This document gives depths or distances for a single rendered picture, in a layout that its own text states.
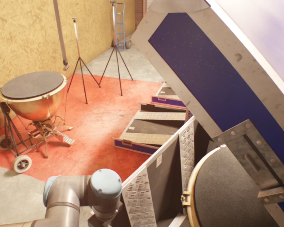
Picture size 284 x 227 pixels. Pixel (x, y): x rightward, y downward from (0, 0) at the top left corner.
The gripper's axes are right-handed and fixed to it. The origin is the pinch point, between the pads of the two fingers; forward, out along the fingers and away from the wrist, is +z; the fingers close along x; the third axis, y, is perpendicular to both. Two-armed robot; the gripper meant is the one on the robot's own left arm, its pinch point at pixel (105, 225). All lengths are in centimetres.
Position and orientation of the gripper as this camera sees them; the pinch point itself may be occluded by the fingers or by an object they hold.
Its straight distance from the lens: 93.9
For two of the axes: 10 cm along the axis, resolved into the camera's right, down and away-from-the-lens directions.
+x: 6.2, -4.4, 6.5
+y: 7.7, 4.8, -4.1
